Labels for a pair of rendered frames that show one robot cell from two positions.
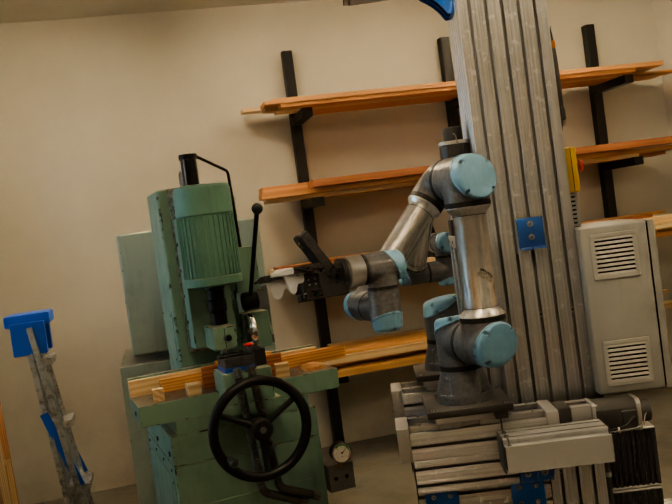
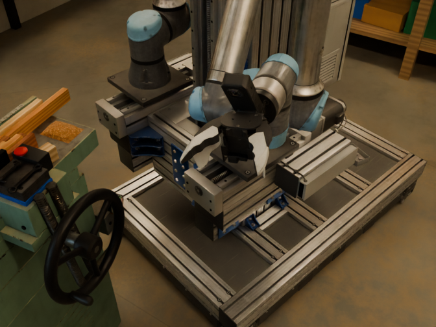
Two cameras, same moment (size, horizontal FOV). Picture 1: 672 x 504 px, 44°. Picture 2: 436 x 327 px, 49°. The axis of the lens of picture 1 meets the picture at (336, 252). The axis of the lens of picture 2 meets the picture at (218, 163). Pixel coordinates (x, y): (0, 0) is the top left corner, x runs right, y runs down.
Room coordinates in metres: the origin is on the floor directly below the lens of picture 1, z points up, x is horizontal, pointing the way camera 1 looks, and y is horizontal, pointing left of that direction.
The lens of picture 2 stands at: (1.49, 0.56, 1.72)
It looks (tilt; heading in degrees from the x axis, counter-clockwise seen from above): 41 degrees down; 315
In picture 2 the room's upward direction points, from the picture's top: straight up
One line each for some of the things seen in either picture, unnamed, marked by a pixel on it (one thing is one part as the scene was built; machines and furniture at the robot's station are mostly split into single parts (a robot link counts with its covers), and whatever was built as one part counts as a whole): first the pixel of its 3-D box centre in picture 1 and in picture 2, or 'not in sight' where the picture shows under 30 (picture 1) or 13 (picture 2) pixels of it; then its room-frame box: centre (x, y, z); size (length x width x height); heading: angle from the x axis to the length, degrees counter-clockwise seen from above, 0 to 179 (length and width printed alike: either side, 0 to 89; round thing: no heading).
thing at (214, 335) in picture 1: (221, 338); not in sight; (2.56, 0.39, 1.03); 0.14 x 0.07 x 0.09; 21
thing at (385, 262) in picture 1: (381, 268); (275, 81); (1.99, -0.10, 1.21); 0.11 x 0.08 x 0.09; 113
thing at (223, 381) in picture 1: (243, 383); (30, 196); (2.37, 0.31, 0.91); 0.15 x 0.14 x 0.09; 111
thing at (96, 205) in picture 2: (335, 472); (98, 212); (2.50, 0.09, 0.58); 0.12 x 0.08 x 0.08; 21
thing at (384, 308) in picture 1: (382, 307); (263, 119); (2.01, -0.09, 1.12); 0.11 x 0.08 x 0.11; 23
